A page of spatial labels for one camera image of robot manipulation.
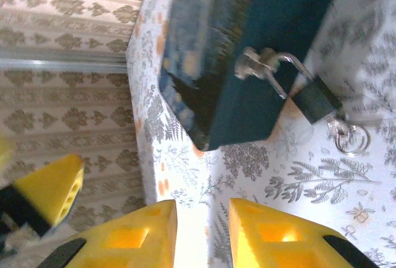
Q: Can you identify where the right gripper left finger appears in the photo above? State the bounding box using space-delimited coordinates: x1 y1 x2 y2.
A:
37 199 179 268

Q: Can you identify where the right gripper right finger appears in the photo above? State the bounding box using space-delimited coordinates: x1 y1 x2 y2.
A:
228 197 380 268

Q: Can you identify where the small dark padlock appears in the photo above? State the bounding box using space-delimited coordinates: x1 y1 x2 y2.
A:
277 51 345 126

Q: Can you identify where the floral tablecloth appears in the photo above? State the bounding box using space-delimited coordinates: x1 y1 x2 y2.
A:
125 0 396 268

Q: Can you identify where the starry night print box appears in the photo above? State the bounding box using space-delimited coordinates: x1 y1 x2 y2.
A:
157 0 345 152

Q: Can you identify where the aluminium frame bar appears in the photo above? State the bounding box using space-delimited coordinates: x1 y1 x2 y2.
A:
0 46 129 74

